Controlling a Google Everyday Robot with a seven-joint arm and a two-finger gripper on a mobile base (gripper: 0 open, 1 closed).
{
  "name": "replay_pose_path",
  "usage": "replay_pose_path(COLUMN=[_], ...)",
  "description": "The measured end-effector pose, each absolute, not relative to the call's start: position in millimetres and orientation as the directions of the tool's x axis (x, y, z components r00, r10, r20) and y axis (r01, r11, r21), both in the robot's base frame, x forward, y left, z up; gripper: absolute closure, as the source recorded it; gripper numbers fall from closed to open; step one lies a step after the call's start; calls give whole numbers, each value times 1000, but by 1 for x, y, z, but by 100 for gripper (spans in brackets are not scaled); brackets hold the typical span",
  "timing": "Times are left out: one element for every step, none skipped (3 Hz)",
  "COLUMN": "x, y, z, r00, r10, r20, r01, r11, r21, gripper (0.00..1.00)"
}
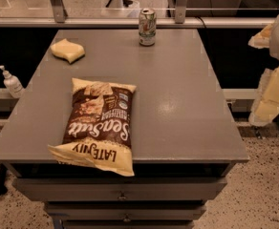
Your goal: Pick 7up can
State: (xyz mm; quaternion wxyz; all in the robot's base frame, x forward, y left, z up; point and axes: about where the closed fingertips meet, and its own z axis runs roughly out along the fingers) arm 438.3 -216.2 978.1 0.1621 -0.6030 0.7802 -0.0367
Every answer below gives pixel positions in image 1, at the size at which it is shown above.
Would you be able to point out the bottom grey drawer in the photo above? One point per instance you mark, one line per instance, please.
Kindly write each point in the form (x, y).
(140, 224)

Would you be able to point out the metal railing frame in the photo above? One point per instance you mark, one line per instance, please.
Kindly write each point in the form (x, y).
(170, 14)

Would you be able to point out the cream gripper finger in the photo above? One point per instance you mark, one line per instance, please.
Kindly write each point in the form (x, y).
(265, 106)
(261, 39)

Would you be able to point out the grey drawer cabinet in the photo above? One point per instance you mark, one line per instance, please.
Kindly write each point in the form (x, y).
(180, 127)

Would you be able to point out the grey drawer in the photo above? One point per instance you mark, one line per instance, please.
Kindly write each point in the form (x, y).
(75, 189)
(126, 210)
(140, 224)

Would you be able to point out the yellow sponge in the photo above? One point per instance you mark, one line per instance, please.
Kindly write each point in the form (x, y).
(67, 50)

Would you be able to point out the middle grey drawer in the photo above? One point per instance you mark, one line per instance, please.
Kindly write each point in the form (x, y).
(126, 210)

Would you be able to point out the brown sea salt chips bag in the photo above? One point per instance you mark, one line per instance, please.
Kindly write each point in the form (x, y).
(97, 134)

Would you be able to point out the white pump soap bottle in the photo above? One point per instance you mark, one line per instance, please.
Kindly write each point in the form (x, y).
(12, 83)

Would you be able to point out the top grey drawer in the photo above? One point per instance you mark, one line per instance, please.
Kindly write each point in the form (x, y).
(75, 189)

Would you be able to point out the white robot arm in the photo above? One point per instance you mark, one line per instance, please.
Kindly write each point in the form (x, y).
(274, 40)

